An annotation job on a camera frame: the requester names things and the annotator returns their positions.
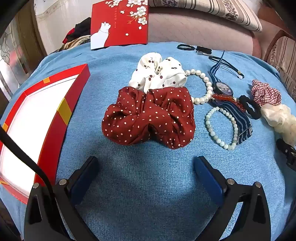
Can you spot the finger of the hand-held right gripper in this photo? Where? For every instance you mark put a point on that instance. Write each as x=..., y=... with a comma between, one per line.
x=286, y=150

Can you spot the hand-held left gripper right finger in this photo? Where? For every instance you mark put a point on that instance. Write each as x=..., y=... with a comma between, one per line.
x=208, y=178

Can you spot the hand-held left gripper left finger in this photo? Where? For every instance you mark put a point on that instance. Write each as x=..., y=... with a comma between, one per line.
x=83, y=183

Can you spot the cream scrunchie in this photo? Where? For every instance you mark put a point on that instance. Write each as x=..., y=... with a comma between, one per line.
x=277, y=118

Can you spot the red gift box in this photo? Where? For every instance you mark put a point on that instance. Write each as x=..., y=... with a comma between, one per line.
x=55, y=134

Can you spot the red plaid scrunchie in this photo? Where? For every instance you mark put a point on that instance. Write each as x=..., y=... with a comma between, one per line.
x=266, y=92

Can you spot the dark red polka dot scrunchie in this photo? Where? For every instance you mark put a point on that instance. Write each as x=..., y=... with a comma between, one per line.
x=138, y=115

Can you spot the white cherry print scrunchie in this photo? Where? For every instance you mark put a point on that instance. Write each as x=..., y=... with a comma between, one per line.
x=150, y=76

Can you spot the blue cloth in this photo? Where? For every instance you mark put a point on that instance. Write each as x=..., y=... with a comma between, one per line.
x=148, y=173

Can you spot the striped floral cushion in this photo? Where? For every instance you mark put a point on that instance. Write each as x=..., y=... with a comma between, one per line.
x=284, y=53

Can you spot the small silver hair clip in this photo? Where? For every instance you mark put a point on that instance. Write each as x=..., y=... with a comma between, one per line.
x=201, y=53

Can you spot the small black scrunchie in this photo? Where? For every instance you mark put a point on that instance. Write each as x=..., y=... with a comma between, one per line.
x=203, y=49

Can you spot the patterned glass door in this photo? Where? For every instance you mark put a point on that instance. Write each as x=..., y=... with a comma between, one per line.
x=13, y=58

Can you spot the pink sofa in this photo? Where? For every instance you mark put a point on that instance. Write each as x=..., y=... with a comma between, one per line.
x=196, y=30

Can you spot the pile of clothes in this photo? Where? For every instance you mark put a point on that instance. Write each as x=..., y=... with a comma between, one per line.
x=78, y=30

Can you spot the long striped cushion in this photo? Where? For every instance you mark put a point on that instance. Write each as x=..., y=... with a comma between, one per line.
x=208, y=7

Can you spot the red cat print box lid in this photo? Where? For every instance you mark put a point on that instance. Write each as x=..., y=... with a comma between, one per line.
x=111, y=14

